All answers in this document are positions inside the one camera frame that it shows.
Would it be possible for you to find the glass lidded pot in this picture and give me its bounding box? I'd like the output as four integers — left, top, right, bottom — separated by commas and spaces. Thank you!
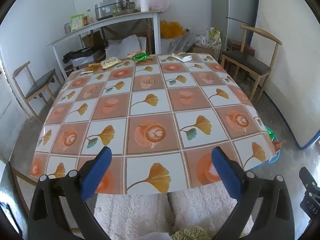
112, 6, 138, 17

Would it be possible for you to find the black bag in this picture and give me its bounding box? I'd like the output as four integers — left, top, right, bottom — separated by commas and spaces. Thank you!
62, 47, 100, 64

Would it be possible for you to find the wooden chair black seat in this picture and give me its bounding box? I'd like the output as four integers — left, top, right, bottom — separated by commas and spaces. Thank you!
12, 60, 62, 117
221, 24, 283, 102

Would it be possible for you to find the grey rice cooker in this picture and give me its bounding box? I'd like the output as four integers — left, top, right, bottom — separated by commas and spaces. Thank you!
94, 0, 124, 21

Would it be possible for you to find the grey refrigerator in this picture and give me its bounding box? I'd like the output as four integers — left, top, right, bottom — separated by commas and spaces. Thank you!
226, 0, 260, 47

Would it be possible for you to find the light blue plastic bin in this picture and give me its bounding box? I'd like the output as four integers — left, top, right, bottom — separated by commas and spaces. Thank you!
257, 126, 283, 168

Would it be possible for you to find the white panel blue edge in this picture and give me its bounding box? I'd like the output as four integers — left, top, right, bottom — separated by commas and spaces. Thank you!
250, 0, 320, 150

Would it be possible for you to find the white bag green label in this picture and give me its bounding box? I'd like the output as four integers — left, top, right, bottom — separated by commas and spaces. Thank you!
196, 27, 223, 47

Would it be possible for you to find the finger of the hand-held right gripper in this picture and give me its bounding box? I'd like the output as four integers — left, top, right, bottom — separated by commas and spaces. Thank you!
299, 166, 319, 195

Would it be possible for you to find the brown paper bag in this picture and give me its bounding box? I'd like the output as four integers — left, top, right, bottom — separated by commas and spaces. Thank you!
81, 31, 104, 48

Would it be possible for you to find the green white food package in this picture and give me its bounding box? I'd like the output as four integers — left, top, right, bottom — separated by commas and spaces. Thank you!
70, 14, 85, 32

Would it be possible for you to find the white sack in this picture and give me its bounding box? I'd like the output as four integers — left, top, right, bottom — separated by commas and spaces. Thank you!
105, 35, 147, 58

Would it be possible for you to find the dark brown wooden stool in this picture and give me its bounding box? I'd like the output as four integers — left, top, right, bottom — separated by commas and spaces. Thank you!
226, 39, 256, 57

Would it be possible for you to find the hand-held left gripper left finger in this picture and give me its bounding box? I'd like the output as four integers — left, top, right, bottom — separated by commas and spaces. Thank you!
27, 146, 112, 240

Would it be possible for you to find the small green foil packet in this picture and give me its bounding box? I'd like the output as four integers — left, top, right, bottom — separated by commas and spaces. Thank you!
131, 52, 153, 63

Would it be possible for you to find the brown cardboard box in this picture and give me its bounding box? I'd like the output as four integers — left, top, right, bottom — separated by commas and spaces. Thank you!
191, 45, 222, 60

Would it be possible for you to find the orange plastic bag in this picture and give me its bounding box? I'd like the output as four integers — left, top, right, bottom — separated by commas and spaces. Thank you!
160, 20, 185, 39

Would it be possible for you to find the grey clear plastic bag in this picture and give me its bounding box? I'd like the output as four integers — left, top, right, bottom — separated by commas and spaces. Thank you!
169, 33, 198, 53

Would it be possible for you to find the white side table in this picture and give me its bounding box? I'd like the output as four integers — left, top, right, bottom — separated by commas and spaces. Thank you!
47, 10, 162, 80

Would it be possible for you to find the pale yellow snack packet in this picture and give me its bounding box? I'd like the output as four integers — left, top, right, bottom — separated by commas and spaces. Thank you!
100, 56, 122, 70

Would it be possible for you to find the white door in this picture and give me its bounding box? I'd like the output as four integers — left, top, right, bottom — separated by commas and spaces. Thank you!
0, 55, 29, 128

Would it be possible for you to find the translucent pink plastic bag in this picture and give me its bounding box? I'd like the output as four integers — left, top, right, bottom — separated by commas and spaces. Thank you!
149, 0, 170, 13

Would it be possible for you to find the gold white box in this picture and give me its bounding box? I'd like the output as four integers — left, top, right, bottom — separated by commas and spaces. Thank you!
172, 52, 193, 62

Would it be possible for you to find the pale green fluffy cloth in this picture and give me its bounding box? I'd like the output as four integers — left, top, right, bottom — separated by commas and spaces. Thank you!
171, 226, 213, 240

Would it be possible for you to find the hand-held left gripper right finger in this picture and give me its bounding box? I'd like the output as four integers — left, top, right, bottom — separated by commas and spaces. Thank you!
211, 147, 295, 240

